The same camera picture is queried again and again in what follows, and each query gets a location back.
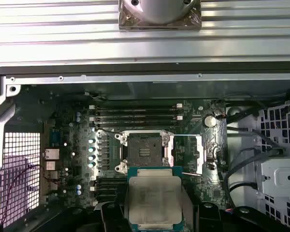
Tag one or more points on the round silver coin battery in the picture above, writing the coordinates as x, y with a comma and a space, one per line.
209, 121

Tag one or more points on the silver port block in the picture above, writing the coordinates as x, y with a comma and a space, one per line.
52, 154
50, 165
53, 175

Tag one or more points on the open PC case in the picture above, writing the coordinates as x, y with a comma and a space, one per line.
135, 78

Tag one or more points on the blue port connector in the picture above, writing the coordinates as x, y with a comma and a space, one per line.
55, 137

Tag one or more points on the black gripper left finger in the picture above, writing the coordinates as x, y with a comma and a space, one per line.
113, 217

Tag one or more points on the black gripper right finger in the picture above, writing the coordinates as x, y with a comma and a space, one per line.
207, 217

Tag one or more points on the cylindrical capacitor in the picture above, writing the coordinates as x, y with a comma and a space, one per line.
78, 186
91, 158
91, 165
91, 149
77, 119
77, 113
90, 142
78, 192

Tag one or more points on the metal socket cover frame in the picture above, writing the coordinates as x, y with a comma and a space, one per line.
200, 149

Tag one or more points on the CPU socket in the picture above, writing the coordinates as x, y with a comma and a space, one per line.
142, 145

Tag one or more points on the silver-topped CPU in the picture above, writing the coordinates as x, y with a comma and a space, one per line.
154, 195

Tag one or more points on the green motherboard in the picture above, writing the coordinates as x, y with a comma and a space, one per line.
207, 188

